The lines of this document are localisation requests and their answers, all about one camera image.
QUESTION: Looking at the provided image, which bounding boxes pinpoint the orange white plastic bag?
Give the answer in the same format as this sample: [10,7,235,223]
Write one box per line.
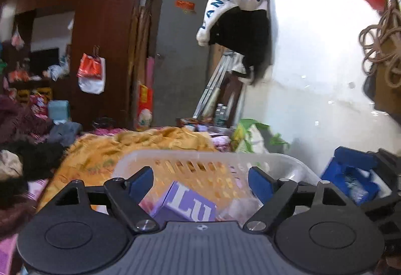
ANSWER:
[77,53,106,95]

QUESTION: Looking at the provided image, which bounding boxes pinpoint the coiled brown rope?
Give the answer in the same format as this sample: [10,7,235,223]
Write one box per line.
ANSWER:
[358,7,401,89]

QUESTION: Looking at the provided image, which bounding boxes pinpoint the white plastic basket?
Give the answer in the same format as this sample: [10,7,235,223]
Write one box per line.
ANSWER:
[113,150,320,219]

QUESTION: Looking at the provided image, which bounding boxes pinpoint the purple Lux box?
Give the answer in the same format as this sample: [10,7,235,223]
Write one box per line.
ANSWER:
[150,181,216,226]

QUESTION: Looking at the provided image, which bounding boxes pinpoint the green white tote bag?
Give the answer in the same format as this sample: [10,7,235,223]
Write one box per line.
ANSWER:
[230,119,290,153]

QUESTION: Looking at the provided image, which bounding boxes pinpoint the white black hanging jacket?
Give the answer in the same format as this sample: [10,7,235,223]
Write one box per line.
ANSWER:
[196,0,270,84]

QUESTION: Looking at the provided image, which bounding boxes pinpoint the light blue box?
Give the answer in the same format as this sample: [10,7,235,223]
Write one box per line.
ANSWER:
[48,100,71,124]

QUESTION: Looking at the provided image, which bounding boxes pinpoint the purple clothes pile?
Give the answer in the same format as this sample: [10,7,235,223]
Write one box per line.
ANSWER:
[1,95,54,144]

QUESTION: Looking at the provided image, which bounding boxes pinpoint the grey door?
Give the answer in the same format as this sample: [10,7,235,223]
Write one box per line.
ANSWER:
[152,0,209,127]

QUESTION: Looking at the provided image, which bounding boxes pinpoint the dark red wooden wardrobe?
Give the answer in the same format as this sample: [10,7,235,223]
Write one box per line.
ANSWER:
[1,0,140,130]

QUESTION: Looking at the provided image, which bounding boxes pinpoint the blue shopping bag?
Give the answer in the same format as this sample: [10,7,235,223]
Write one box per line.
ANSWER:
[320,146,381,206]

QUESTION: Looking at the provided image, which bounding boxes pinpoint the yellow floral blanket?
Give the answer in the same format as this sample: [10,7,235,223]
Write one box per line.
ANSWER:
[38,126,216,209]

